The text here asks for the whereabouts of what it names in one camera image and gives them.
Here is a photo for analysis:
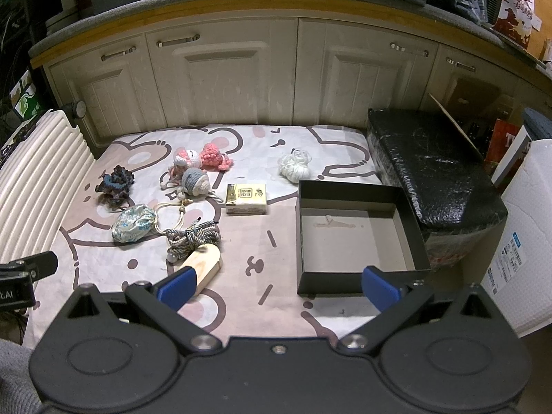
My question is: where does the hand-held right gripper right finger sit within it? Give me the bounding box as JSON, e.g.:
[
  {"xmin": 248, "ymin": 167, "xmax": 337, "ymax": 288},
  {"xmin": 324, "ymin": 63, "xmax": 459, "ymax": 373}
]
[{"xmin": 336, "ymin": 265, "xmax": 503, "ymax": 354}]

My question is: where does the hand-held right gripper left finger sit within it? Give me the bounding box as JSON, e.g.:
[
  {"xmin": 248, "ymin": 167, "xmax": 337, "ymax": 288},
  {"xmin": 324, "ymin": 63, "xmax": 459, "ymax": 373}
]
[{"xmin": 60, "ymin": 265, "xmax": 223, "ymax": 354}]

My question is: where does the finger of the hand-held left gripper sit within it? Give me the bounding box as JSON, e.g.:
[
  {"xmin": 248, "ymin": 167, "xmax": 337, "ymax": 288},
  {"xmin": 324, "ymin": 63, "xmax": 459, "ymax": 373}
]
[{"xmin": 0, "ymin": 251, "xmax": 59, "ymax": 283}]

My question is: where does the rounded wooden block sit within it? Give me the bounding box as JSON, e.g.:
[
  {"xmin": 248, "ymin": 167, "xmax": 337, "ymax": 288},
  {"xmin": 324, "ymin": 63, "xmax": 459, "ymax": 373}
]
[{"xmin": 185, "ymin": 244, "xmax": 223, "ymax": 300}]

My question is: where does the black cardboard box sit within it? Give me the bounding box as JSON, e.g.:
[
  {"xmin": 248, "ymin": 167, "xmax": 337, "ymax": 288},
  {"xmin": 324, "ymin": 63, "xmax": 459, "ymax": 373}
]
[{"xmin": 295, "ymin": 180, "xmax": 432, "ymax": 298}]

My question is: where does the braided cord bundle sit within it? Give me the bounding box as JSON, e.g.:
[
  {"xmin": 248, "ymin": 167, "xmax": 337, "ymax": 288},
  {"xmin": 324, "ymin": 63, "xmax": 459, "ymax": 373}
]
[{"xmin": 166, "ymin": 218, "xmax": 221, "ymax": 264}]

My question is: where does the floral drawstring pouch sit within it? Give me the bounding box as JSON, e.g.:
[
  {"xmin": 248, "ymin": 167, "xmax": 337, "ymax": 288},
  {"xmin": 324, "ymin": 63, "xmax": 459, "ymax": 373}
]
[{"xmin": 111, "ymin": 202, "xmax": 182, "ymax": 243}]

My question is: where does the grey hat crochet doll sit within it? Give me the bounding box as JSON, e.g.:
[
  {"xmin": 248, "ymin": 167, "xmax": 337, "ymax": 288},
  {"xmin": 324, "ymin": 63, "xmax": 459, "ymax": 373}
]
[{"xmin": 181, "ymin": 168, "xmax": 213, "ymax": 198}]

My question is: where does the dark blue brown crochet scrunchie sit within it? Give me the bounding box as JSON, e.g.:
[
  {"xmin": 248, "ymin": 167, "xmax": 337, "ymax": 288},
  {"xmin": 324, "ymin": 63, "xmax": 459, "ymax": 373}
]
[{"xmin": 95, "ymin": 165, "xmax": 136, "ymax": 208}]

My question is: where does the small yellow box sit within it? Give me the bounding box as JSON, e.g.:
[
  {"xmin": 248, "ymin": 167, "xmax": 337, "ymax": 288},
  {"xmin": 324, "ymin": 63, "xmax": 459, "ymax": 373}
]
[{"xmin": 225, "ymin": 183, "xmax": 268, "ymax": 215}]

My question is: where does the pink white crochet doll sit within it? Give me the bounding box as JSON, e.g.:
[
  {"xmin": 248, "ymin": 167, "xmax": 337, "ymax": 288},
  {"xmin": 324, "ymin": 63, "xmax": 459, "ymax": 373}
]
[{"xmin": 160, "ymin": 149, "xmax": 203, "ymax": 188}]

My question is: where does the white yarn ball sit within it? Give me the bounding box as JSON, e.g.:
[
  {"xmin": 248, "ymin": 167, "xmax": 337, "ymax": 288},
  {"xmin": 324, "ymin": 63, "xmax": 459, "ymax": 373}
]
[{"xmin": 277, "ymin": 149, "xmax": 312, "ymax": 180}]

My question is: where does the person's grey clothing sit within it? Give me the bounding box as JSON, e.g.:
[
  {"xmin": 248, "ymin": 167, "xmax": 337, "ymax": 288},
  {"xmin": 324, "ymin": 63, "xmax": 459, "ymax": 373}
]
[{"xmin": 0, "ymin": 338, "xmax": 41, "ymax": 414}]

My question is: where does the cartoon printed blanket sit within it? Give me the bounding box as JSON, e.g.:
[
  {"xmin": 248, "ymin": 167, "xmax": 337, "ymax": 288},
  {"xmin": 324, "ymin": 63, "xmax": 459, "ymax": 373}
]
[{"xmin": 23, "ymin": 123, "xmax": 432, "ymax": 350}]

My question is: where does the white ribbed board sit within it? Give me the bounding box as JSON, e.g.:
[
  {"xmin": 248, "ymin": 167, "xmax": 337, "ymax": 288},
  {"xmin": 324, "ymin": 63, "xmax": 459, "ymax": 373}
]
[{"xmin": 0, "ymin": 110, "xmax": 96, "ymax": 264}]

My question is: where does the black wrapped box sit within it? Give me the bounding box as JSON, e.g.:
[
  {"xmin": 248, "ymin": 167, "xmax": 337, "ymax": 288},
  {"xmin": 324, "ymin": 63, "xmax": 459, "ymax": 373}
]
[{"xmin": 367, "ymin": 108, "xmax": 509, "ymax": 268}]

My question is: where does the pink crochet toy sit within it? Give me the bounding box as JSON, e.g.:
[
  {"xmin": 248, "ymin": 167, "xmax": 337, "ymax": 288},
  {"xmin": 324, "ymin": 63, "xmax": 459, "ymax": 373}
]
[{"xmin": 199, "ymin": 142, "xmax": 234, "ymax": 171}]

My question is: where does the green white carton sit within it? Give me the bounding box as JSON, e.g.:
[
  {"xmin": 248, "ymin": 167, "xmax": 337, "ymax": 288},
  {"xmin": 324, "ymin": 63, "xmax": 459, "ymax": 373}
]
[{"xmin": 9, "ymin": 69, "xmax": 44, "ymax": 122}]

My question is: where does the cream cabinet door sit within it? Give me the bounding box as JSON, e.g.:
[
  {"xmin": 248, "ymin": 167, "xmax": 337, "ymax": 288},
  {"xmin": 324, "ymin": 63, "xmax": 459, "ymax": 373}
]
[
  {"xmin": 420, "ymin": 45, "xmax": 518, "ymax": 139},
  {"xmin": 146, "ymin": 17, "xmax": 299, "ymax": 129},
  {"xmin": 45, "ymin": 37, "xmax": 168, "ymax": 147},
  {"xmin": 293, "ymin": 17, "xmax": 440, "ymax": 131}
]

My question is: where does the white flat board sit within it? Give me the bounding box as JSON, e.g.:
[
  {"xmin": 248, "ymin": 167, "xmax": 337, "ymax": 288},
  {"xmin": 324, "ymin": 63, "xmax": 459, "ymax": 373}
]
[{"xmin": 492, "ymin": 125, "xmax": 534, "ymax": 190}]

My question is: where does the red box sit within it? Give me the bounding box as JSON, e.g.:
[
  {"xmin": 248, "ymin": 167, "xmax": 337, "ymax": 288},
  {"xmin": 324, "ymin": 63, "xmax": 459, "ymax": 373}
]
[{"xmin": 485, "ymin": 118, "xmax": 524, "ymax": 173}]

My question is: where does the dark blue object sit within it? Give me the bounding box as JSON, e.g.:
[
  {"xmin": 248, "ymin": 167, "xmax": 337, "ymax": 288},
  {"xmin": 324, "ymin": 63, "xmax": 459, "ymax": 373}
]
[{"xmin": 522, "ymin": 108, "xmax": 552, "ymax": 141}]

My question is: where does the white container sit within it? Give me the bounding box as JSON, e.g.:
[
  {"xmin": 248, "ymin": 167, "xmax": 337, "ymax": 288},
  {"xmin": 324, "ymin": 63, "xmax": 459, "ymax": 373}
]
[{"xmin": 45, "ymin": 0, "xmax": 85, "ymax": 35}]

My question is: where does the red white printed bag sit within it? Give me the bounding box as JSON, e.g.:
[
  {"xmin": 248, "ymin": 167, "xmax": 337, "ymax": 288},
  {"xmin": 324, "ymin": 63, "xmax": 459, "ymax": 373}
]
[{"xmin": 494, "ymin": 0, "xmax": 544, "ymax": 48}]

